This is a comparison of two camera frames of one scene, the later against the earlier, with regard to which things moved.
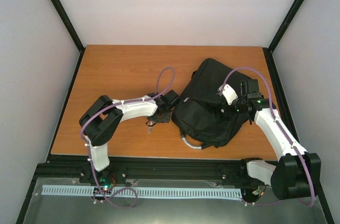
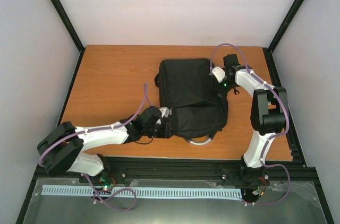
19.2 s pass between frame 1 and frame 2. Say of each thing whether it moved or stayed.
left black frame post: stayed
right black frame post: stayed
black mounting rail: stayed
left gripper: moved
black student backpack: moved
